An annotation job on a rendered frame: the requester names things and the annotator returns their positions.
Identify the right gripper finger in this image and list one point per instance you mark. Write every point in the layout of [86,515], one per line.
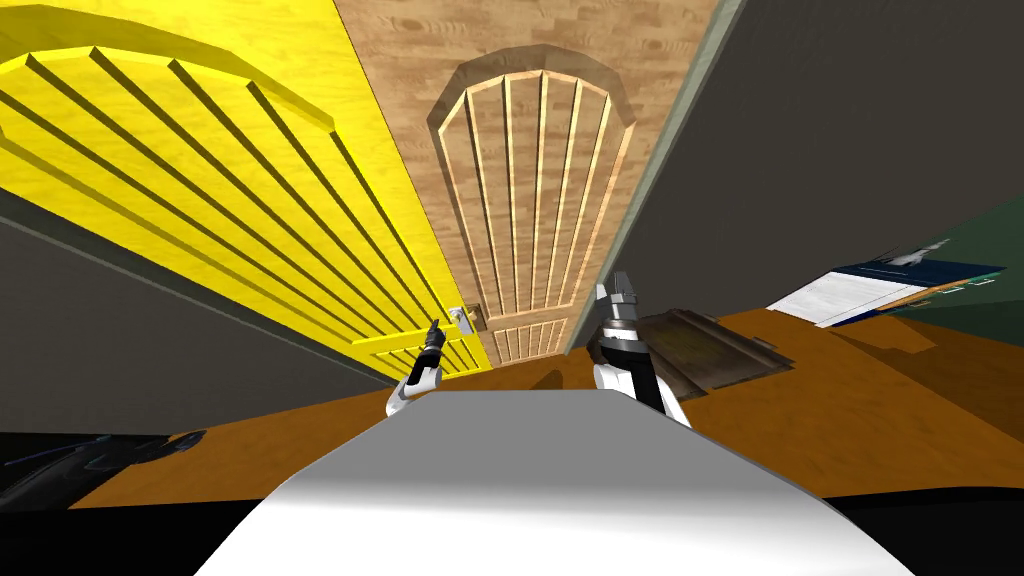
[630,283]
[618,284]

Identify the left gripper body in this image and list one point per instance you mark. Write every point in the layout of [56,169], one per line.
[434,339]

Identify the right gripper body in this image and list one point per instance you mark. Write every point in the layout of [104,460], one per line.
[622,310]

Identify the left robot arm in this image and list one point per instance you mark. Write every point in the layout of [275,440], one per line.
[416,382]

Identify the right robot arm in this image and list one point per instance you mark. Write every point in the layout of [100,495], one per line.
[636,376]

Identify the silver door knob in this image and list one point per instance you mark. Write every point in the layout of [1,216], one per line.
[458,318]

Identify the brown door knob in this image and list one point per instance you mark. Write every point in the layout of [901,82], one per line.
[477,315]

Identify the dark brown ribbed panel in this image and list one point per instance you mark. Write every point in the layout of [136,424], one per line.
[712,352]

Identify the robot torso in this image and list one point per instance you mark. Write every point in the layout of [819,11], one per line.
[528,488]

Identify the light wooden slatted door leaf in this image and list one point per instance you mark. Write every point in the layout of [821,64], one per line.
[528,96]

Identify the white and blue flat furniture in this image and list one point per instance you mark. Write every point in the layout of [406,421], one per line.
[848,294]

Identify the yellow slatted door leaf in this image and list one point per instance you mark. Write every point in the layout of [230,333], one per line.
[200,160]

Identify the black rounded furniture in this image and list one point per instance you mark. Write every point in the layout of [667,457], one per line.
[80,472]

